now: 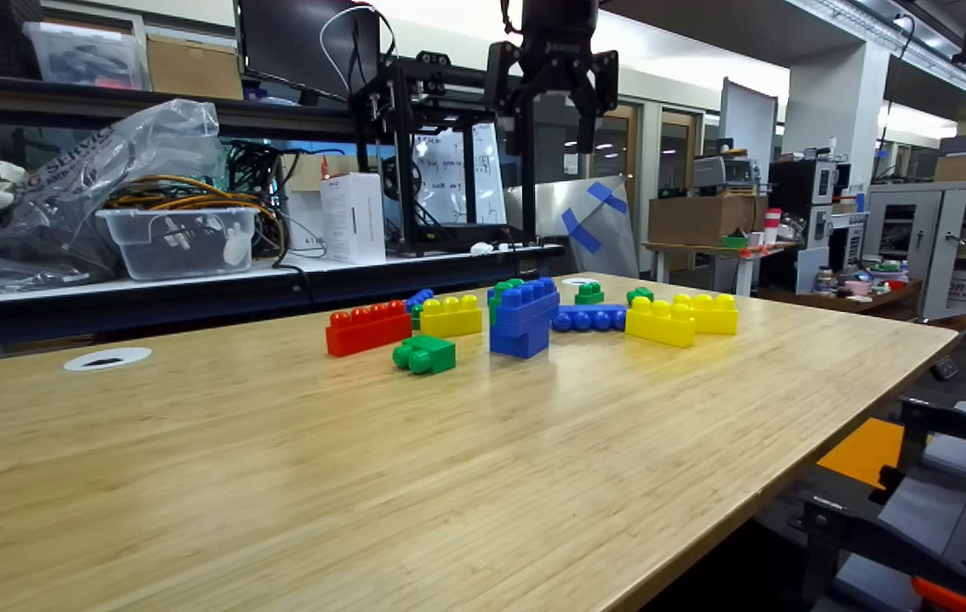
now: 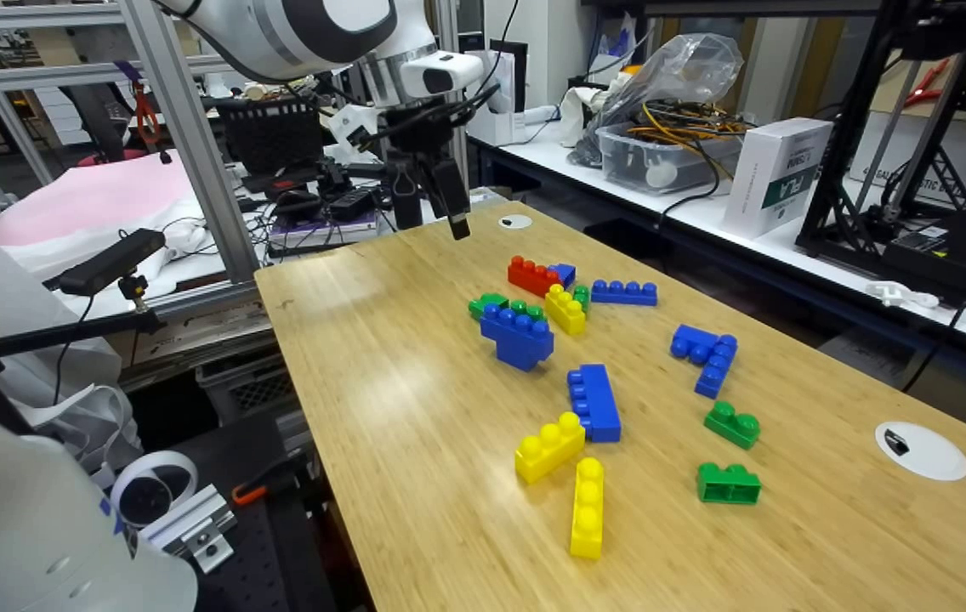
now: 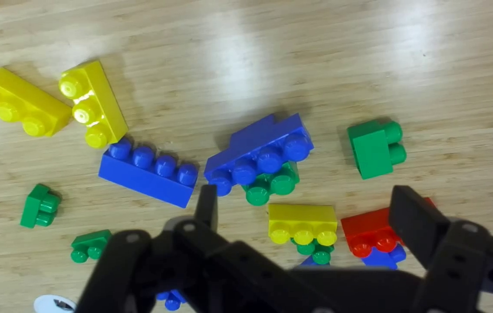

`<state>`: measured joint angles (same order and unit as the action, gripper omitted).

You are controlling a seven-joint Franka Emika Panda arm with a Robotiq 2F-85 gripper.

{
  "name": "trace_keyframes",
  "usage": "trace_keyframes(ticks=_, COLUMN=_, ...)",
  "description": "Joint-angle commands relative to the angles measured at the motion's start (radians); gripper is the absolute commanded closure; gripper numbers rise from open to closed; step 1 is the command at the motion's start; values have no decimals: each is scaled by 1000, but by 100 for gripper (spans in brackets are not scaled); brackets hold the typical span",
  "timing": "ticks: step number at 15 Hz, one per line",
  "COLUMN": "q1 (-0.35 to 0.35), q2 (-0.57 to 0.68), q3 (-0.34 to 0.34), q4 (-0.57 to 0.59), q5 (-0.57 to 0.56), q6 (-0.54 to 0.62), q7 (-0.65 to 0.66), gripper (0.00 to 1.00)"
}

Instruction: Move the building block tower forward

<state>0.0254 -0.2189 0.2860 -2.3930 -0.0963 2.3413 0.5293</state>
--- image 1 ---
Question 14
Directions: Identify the large blue building block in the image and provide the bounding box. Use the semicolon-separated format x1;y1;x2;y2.
551;303;628;337

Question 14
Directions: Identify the grey robot stand plate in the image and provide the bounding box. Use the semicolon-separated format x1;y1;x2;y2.
833;402;966;612

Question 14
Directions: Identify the grey glass-door cabinet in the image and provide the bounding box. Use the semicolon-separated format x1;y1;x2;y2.
860;179;966;327

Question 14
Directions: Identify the short blue building block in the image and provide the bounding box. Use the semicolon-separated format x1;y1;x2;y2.
485;315;553;363

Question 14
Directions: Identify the green two-stud building block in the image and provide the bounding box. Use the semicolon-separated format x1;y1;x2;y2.
485;276;528;314

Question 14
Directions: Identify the large brown cardboard box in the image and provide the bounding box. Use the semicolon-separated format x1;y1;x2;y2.
645;193;769;247

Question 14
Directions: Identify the black 3D printer frame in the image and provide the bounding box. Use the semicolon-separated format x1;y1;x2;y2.
351;47;572;259

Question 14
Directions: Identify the small wooden table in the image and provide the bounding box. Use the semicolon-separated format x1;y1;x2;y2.
643;234;804;301

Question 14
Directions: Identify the white round cable grommet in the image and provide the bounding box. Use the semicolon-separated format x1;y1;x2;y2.
61;343;157;377

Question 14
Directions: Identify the white cardboard product box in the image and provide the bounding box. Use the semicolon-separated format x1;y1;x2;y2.
315;170;388;264

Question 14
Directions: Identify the white-topped side bench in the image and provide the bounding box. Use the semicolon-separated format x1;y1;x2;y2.
0;239;572;354

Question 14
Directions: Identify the grey metal sheet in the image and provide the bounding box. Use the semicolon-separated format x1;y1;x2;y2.
532;173;649;284

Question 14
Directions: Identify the red building block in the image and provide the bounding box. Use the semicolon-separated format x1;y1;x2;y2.
324;301;414;360

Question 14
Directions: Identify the orange floor pad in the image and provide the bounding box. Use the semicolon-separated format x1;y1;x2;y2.
816;414;908;492

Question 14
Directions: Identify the white upright panel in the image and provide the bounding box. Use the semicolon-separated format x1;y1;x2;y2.
716;77;782;192

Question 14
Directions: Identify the clear plastic storage bin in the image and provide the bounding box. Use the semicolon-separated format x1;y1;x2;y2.
96;204;262;284

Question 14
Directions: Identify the black computer monitor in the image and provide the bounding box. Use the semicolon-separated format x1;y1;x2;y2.
233;0;388;109

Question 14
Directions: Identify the dark shelf board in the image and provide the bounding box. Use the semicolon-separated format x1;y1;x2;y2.
0;67;375;148

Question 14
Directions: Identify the small brown cardboard box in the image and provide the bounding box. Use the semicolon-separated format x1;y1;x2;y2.
932;149;966;188

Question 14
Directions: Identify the clear plastic container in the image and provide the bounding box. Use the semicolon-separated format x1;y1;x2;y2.
19;18;152;91

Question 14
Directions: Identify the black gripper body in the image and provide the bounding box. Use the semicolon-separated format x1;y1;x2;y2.
516;0;602;76

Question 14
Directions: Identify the blue tape cross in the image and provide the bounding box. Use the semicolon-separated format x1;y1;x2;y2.
557;179;631;259

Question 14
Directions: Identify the yellow building block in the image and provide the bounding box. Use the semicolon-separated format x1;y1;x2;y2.
623;296;699;351
670;288;740;339
417;293;485;339

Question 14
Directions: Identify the clear plastic bag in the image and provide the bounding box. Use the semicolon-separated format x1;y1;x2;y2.
0;98;225;296

